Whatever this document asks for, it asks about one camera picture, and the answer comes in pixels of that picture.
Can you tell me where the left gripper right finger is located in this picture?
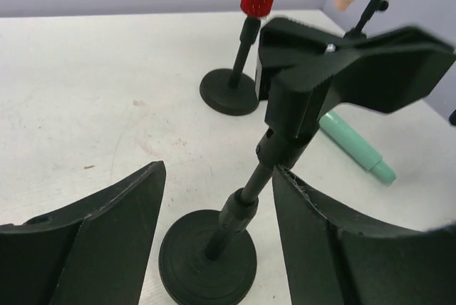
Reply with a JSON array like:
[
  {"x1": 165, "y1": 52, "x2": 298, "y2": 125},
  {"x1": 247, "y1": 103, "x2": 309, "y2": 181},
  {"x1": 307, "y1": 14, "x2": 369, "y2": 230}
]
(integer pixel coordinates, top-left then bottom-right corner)
[{"x1": 272, "y1": 167, "x2": 455, "y2": 304}]

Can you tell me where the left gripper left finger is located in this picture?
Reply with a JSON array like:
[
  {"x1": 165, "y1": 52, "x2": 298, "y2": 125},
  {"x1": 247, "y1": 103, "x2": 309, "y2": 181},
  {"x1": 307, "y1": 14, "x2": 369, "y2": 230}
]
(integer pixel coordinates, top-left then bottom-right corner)
[{"x1": 1, "y1": 161, "x2": 166, "y2": 304}]

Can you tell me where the mint green microphone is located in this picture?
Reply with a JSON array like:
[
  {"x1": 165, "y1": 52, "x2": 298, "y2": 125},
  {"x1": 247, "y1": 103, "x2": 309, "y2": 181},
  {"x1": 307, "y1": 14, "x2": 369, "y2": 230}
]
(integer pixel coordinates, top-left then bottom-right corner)
[{"x1": 319, "y1": 111, "x2": 396, "y2": 185}]

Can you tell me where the black round-base clip stand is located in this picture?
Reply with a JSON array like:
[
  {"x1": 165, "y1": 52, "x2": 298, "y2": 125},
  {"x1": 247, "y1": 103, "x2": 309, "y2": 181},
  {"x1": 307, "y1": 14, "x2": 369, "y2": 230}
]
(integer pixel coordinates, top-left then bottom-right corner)
[{"x1": 199, "y1": 16, "x2": 261, "y2": 116}]

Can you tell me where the black tripod shock-mount stand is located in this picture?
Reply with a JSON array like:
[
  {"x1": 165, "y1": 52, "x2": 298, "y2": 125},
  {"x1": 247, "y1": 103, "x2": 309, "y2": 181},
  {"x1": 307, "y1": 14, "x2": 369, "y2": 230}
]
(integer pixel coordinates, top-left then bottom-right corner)
[{"x1": 344, "y1": 0, "x2": 389, "y2": 39}]

